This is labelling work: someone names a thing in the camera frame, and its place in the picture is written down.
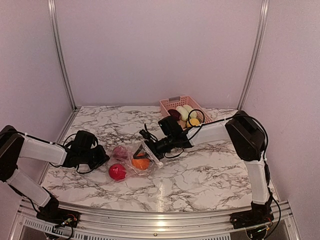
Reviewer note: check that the clear zip top bag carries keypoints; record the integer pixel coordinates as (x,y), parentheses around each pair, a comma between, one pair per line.
(155,163)

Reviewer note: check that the right aluminium frame post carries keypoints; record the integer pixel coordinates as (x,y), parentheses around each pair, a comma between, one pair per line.
(258,42)

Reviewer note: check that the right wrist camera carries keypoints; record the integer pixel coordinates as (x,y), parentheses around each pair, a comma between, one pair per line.
(147,135)

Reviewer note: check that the dark purple fake vegetable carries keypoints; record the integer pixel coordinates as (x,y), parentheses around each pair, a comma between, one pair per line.
(175,114)

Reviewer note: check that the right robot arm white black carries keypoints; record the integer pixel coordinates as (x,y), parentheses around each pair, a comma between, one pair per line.
(250,141)

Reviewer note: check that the orange fake fruit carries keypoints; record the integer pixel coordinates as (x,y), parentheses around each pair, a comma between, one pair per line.
(141,164)

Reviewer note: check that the dark red fake fruit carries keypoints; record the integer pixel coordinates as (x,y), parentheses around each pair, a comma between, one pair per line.
(119,152)

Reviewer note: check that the white fake cabbage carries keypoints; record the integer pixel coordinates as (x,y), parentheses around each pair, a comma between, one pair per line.
(191,112)
(183,112)

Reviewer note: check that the aluminium frame post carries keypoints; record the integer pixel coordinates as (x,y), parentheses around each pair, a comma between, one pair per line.
(59,52)
(258,42)

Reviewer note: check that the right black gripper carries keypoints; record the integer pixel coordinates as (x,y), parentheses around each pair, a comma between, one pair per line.
(152,145)

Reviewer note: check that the front aluminium rail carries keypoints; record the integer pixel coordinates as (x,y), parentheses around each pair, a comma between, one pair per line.
(110,224)

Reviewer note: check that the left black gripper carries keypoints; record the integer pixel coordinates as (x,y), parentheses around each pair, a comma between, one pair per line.
(101,159)

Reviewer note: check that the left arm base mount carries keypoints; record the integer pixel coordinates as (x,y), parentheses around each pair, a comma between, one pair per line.
(59,216)

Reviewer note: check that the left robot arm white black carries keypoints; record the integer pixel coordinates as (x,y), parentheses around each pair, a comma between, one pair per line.
(16,146)

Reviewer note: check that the pink perforated plastic basket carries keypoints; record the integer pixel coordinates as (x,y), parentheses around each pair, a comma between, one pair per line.
(172,103)

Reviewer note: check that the yellow fake fruit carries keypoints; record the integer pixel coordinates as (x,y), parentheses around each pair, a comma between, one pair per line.
(194,122)

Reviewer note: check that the left aluminium frame post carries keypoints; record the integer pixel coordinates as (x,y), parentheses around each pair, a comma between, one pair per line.
(59,52)

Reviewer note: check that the red fake apple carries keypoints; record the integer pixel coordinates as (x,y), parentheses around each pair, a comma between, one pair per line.
(117,172)

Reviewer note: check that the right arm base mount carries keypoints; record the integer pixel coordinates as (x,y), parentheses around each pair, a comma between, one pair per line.
(250,218)

